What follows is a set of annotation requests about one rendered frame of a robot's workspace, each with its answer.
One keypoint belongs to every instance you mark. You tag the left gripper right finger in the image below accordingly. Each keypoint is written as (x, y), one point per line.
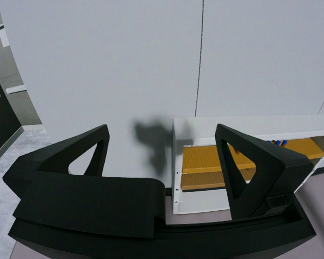
(278, 170)

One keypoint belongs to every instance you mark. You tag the light grey wall panel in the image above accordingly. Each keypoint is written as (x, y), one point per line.
(137, 64)

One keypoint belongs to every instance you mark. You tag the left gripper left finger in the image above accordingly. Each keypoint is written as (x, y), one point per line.
(57, 157)

